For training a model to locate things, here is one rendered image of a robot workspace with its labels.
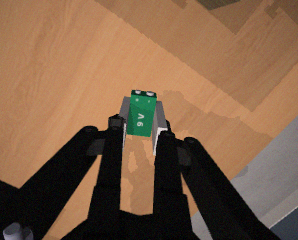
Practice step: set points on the green 9v battery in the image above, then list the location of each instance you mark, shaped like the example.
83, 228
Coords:
141, 113

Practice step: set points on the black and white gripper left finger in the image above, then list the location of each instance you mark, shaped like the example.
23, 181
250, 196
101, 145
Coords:
31, 211

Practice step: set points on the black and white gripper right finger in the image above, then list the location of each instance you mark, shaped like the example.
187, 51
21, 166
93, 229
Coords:
225, 213

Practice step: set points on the wooden drawer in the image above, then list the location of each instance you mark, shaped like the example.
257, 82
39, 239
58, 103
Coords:
213, 4

